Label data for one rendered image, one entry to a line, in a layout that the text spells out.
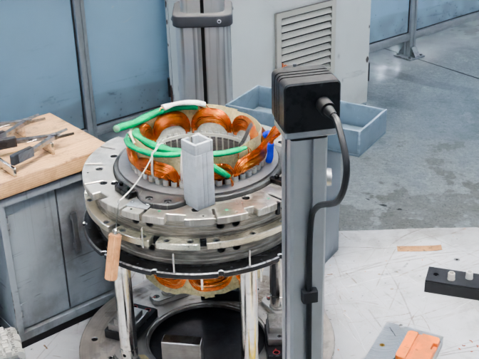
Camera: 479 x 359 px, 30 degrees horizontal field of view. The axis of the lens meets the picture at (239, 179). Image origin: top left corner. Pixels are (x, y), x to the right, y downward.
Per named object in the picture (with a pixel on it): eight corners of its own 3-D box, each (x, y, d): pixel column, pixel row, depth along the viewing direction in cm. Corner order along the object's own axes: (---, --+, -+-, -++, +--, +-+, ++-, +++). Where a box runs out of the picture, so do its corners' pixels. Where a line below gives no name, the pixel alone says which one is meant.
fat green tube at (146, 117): (118, 139, 120) (117, 127, 119) (103, 131, 123) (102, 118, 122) (206, 112, 128) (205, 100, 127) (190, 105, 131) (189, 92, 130)
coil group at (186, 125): (157, 147, 127) (155, 120, 125) (150, 143, 128) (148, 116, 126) (192, 135, 130) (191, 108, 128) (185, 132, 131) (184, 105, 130)
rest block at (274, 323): (268, 345, 132) (268, 333, 131) (265, 324, 137) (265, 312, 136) (296, 344, 132) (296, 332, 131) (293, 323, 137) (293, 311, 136)
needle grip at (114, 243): (112, 236, 112) (107, 281, 113) (124, 236, 113) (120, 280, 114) (105, 233, 113) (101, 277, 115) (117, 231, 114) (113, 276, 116)
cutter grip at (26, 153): (14, 166, 128) (12, 156, 127) (10, 164, 128) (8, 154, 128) (34, 156, 131) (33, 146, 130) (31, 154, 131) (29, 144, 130)
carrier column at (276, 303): (276, 316, 141) (276, 199, 132) (266, 309, 143) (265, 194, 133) (289, 310, 142) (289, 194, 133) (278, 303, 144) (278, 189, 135)
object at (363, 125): (379, 256, 160) (387, 109, 147) (353, 285, 152) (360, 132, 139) (259, 224, 172) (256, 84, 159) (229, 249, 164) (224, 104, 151)
